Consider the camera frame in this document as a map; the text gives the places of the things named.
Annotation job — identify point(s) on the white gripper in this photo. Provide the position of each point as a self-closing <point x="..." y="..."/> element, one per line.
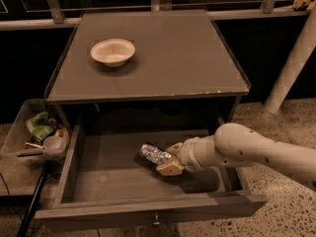
<point x="188" y="154"/>

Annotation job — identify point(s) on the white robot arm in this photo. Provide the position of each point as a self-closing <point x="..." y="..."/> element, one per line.
<point x="235" y="145"/>

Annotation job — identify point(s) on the metal drawer knob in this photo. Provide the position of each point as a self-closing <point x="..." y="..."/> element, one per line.
<point x="156" y="222"/>

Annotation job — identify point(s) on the open grey top drawer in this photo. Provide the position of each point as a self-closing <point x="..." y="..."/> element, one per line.
<point x="105" y="183"/>

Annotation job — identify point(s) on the grey wooden cabinet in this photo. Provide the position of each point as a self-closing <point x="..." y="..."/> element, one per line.
<point x="178" y="55"/>

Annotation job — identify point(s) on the white paper bowl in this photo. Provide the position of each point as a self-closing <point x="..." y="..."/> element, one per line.
<point x="113" y="52"/>

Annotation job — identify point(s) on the small clear plastic cup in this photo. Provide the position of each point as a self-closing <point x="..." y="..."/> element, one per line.
<point x="52" y="142"/>

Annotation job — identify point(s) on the green snack bag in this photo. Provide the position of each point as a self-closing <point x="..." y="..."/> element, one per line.
<point x="38" y="127"/>

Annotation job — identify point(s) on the clear plastic bin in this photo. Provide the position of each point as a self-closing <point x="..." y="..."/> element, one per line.
<point x="19" y="143"/>

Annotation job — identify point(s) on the black pole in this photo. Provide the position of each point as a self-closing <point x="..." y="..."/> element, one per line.
<point x="22" y="232"/>

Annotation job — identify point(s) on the white cylindrical post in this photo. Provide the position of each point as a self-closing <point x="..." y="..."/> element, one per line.
<point x="301" y="51"/>

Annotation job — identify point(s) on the metal railing frame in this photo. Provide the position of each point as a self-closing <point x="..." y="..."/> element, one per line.
<point x="49" y="14"/>

